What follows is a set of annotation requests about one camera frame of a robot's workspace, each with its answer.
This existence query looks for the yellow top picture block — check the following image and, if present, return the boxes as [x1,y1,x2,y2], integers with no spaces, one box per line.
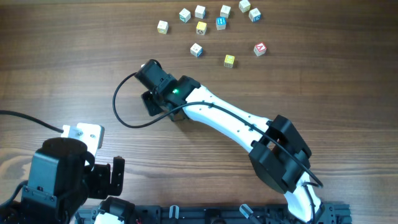
[196,21,207,35]

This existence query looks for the blue letter block far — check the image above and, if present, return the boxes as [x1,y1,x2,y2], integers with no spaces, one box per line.
[249,8,261,22]

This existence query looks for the blue block number 2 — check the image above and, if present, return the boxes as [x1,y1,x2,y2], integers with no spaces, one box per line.
[190,43,203,57]

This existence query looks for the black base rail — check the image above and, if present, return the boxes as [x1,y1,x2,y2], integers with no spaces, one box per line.
[74,203,352,224]

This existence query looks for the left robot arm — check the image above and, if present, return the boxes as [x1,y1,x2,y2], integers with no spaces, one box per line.
[1,138,135,223]

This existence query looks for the yellow-sided white block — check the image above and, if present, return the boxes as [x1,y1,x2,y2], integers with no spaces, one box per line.
[239,0,251,13]

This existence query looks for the red block letter A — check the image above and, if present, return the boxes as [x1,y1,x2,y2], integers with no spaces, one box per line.
[254,42,267,57]

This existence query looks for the green-edged white block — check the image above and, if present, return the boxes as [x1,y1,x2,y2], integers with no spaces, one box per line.
[179,8,191,23]

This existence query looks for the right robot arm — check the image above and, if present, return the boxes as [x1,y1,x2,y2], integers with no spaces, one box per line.
[135,59,323,223]

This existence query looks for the black right camera cable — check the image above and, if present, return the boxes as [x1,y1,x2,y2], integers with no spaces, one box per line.
[112,72,324,224]

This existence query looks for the blue-sided white block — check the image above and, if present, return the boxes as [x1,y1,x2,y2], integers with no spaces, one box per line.
[195,5,206,19]

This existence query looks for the yellow top letter block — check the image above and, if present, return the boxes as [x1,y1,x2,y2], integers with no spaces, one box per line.
[224,55,235,68]

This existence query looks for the yellow-edged block letter L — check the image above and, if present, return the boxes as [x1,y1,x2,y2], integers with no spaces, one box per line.
[157,21,169,34]

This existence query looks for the blue top block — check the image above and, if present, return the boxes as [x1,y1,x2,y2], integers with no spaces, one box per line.
[216,17,226,30]

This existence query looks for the green block letter N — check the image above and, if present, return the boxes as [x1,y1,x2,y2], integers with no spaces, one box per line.
[220,5,231,19]

